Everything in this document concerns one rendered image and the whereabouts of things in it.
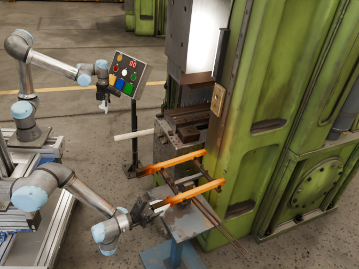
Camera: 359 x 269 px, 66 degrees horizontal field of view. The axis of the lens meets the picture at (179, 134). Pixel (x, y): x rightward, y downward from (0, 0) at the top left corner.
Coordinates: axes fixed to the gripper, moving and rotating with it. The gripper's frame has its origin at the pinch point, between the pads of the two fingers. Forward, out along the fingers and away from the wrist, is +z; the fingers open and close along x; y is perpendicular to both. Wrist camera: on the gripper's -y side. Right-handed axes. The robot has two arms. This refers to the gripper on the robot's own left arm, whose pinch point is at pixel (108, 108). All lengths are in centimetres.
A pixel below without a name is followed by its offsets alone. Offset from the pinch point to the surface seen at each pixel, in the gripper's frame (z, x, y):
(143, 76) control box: -17.6, -18.8, -23.3
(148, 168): -5, 65, -31
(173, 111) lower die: -5.8, 8.1, -46.1
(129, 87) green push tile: -8.8, -17.5, -12.7
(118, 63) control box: -19.6, -35.6, -3.3
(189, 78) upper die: -38, 22, -53
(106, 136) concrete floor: 93, -87, 22
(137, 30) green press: 80, -454, 16
